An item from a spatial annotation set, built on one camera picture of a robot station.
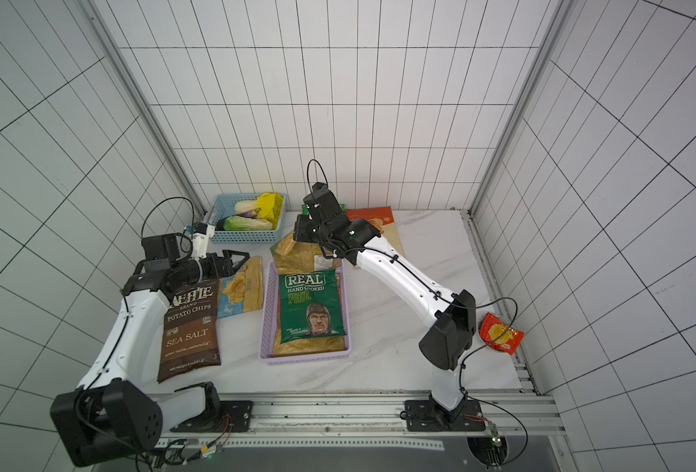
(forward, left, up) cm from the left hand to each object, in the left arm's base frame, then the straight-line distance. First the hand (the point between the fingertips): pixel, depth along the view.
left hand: (234, 262), depth 79 cm
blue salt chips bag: (+1, +4, -19) cm, 20 cm away
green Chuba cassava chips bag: (+39, -13, -19) cm, 45 cm away
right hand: (+4, -15, +10) cm, 18 cm away
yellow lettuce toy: (+34, -1, -11) cm, 36 cm away
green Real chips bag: (-4, -20, -17) cm, 26 cm away
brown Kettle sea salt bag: (-15, +14, -17) cm, 27 cm away
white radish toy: (+38, +12, -16) cm, 43 cm away
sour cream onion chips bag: (+6, -15, -6) cm, 17 cm away
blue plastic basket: (+40, +21, -18) cm, 49 cm away
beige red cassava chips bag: (+36, -45, -21) cm, 61 cm away
